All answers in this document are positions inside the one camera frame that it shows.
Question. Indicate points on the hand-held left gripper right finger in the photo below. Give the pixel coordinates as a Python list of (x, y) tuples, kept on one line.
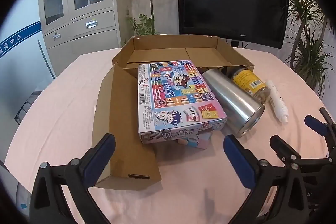
[(237, 157)]

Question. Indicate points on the blue wall sign strip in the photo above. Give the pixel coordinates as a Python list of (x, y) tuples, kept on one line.
[(23, 35)]

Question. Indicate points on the metal frame chair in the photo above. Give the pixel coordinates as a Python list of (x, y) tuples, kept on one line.
[(26, 106)]

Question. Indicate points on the grey metal cabinet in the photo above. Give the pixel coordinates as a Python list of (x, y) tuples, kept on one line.
[(86, 27)]

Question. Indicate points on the silver metal can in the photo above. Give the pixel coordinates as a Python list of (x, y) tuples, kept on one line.
[(231, 100)]

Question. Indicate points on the brown cardboard box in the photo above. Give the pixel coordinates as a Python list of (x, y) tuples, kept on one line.
[(123, 113)]

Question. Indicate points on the white plastic tube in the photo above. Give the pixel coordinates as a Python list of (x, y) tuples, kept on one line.
[(277, 102)]

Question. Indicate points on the spiky leaf potted plant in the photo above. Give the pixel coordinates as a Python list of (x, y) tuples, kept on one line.
[(307, 56)]

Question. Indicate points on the small pastel box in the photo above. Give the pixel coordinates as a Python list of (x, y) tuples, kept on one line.
[(199, 141)]

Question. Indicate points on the yellow label jar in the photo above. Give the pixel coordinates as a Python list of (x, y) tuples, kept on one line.
[(249, 81)]

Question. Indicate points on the colourful cartoon board game box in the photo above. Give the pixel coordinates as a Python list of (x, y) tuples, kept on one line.
[(170, 92)]

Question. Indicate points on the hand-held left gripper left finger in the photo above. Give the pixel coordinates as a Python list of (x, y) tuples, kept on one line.
[(99, 157)]

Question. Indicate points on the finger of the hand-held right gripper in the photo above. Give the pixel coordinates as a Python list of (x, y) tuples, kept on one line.
[(281, 146), (315, 123)]

